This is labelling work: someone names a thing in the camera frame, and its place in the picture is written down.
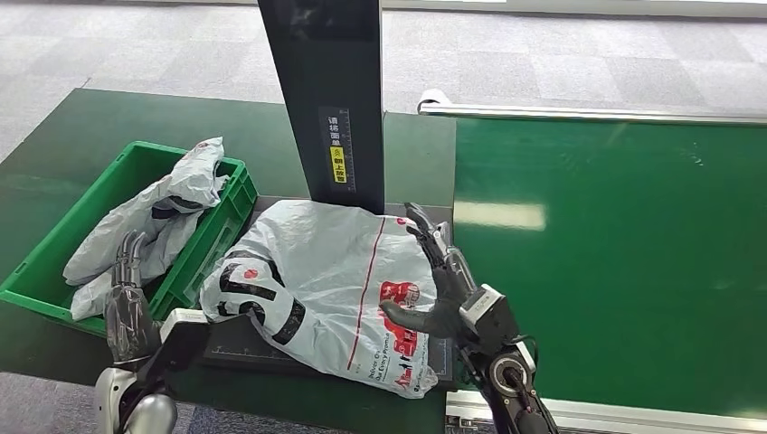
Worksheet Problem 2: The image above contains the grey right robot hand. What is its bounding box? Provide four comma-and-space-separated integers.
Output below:
379, 202, 480, 340

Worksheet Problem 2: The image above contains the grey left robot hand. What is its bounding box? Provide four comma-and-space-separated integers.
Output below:
104, 230, 163, 365

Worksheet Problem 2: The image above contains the large grey printed poly package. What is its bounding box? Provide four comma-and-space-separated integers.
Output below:
199, 199, 442, 401

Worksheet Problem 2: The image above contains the crumpled grey poly package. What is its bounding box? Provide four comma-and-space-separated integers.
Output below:
62, 136, 231, 324

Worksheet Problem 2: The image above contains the green conveyor belt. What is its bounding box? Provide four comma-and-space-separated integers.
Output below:
452, 117, 767, 420

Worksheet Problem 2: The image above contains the black inbound scanning machine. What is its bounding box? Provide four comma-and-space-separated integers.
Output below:
200, 0, 457, 392

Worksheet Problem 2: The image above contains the green plastic crate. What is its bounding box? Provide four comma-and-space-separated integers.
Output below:
0, 140, 260, 338

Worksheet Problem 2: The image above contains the dark green table cover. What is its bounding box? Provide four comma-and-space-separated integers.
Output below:
0, 88, 458, 434

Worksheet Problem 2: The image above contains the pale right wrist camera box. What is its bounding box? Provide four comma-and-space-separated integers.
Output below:
458, 284, 508, 329

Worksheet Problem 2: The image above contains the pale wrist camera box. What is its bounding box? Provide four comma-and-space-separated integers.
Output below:
156, 307, 212, 373
458, 284, 508, 329

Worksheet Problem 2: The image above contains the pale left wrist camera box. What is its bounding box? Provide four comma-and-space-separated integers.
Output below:
156, 307, 212, 373

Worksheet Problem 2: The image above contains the aluminium conveyor frame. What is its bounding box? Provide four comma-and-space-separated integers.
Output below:
417, 88, 767, 434

